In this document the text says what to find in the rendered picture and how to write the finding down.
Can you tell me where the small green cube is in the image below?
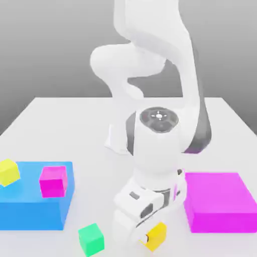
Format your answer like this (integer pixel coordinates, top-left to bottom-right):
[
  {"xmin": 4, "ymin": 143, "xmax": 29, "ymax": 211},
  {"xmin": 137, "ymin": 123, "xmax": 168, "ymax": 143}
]
[{"xmin": 77, "ymin": 222, "xmax": 105, "ymax": 257}]

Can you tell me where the small lime-yellow cube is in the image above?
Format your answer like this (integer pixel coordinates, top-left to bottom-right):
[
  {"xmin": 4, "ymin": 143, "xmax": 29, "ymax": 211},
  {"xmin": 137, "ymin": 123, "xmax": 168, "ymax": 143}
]
[{"xmin": 0, "ymin": 158, "xmax": 21, "ymax": 187}]

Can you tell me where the small magenta cube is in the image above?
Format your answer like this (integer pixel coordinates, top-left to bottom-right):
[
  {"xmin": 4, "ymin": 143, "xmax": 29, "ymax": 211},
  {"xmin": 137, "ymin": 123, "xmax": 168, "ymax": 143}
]
[{"xmin": 39, "ymin": 165, "xmax": 68, "ymax": 199}]

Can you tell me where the small orange-yellow cube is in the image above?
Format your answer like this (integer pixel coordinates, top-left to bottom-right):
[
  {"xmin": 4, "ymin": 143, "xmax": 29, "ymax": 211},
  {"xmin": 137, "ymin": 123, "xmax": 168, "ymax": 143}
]
[{"xmin": 140, "ymin": 221, "xmax": 168, "ymax": 252}]

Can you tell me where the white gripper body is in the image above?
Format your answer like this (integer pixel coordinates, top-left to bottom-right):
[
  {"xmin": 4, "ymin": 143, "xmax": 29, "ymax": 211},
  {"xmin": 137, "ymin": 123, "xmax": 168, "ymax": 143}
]
[{"xmin": 112, "ymin": 208, "xmax": 164, "ymax": 256}]

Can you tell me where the large blue box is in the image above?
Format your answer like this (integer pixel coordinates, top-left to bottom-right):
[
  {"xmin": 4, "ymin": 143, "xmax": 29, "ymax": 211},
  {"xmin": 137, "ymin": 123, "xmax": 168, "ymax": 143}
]
[{"xmin": 0, "ymin": 161, "xmax": 76, "ymax": 231}]

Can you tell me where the large magenta box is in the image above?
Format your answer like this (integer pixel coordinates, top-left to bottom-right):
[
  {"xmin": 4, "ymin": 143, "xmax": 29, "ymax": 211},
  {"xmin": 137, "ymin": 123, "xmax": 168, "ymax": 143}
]
[{"xmin": 183, "ymin": 172, "xmax": 257, "ymax": 234}]

